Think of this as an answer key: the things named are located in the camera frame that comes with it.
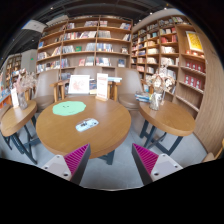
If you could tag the right round wooden side table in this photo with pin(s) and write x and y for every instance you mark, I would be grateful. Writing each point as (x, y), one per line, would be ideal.
(170, 118)

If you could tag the brown armchair left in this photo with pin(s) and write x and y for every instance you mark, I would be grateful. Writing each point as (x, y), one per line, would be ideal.
(44, 95)

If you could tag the left round wooden side table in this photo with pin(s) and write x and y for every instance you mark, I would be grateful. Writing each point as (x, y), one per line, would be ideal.
(13, 121)

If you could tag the patterned computer mouse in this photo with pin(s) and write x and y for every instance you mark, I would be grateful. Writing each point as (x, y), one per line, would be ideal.
(86, 124)

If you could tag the small white card left table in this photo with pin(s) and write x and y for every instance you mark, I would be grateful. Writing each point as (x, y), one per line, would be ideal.
(14, 97)

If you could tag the wooden bookshelf right wall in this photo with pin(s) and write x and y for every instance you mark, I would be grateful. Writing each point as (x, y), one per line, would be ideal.
(160, 39)

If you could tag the vase with dried flowers left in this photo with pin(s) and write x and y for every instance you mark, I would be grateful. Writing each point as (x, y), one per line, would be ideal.
(25, 81)

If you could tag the wooden bookshelf wall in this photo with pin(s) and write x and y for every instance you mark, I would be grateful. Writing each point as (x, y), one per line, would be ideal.
(92, 40)
(160, 39)

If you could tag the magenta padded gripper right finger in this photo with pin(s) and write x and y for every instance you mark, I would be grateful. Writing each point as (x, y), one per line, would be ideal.
(152, 166)

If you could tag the round wooden side table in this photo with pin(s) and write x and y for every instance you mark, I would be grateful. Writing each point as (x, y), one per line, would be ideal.
(13, 121)
(170, 118)

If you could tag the wooden bookshelf back wall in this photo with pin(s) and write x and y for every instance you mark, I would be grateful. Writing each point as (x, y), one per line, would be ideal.
(92, 40)

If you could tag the glass vase with dried flowers right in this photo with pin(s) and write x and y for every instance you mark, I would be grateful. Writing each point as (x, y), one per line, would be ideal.
(160, 82)

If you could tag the yellow poster on shelf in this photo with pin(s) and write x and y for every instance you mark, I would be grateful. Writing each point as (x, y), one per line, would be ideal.
(194, 41)

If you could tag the stack of books on table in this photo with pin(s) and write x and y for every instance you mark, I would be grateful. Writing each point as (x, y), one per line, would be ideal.
(142, 96)

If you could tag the white standing sign card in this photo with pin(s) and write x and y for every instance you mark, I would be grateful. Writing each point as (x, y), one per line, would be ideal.
(102, 86)

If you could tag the green round mouse pad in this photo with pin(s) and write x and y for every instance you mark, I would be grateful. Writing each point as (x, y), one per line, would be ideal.
(68, 108)

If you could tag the brown armchair right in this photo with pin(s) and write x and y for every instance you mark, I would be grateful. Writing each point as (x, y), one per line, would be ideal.
(130, 85)

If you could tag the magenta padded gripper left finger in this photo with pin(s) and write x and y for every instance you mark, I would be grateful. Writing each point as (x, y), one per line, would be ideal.
(70, 167)

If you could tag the round wooden centre table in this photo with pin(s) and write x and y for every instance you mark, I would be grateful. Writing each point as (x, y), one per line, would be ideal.
(73, 122)

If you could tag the framed white picture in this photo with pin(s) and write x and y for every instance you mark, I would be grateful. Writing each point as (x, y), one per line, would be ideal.
(79, 84)

